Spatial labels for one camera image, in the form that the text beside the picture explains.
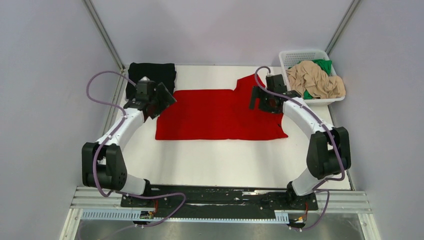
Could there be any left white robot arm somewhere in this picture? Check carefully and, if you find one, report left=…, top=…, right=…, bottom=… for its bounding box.
left=81, top=78, right=176, bottom=207

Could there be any left aluminium frame post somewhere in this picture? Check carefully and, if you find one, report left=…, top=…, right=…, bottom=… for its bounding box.
left=82, top=0, right=125, bottom=70

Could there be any green t-shirt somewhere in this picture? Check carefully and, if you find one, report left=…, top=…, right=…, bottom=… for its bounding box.
left=303, top=59, right=333, bottom=100

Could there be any red t-shirt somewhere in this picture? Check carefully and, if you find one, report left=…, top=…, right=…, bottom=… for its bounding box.
left=155, top=75, right=288, bottom=141

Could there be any right aluminium frame post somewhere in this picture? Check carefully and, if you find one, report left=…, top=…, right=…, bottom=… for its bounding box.
left=325, top=0, right=362, bottom=55

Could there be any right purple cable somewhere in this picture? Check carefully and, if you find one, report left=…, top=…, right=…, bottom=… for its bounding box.
left=254, top=65, right=346, bottom=232

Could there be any white slotted cable duct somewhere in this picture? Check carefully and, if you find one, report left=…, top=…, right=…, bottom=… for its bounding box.
left=80, top=209, right=290, bottom=224

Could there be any purple cable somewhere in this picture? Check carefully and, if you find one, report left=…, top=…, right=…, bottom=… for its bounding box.
left=86, top=70, right=187, bottom=229
left=254, top=65, right=346, bottom=232

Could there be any aluminium frame post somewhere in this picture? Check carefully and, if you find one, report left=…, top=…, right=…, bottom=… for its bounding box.
left=82, top=0, right=125, bottom=70
left=325, top=0, right=362, bottom=55

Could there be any beige t-shirt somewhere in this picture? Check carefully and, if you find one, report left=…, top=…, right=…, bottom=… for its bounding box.
left=286, top=60, right=346, bottom=99

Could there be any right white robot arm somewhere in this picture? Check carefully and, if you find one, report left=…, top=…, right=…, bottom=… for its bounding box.
left=249, top=74, right=352, bottom=209

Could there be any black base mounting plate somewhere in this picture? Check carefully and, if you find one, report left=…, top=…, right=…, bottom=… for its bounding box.
left=120, top=184, right=318, bottom=219

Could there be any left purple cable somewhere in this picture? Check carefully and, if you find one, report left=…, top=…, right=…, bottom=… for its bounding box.
left=86, top=70, right=187, bottom=229

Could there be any folded black t-shirt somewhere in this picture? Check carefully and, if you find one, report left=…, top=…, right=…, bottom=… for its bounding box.
left=127, top=62, right=177, bottom=95

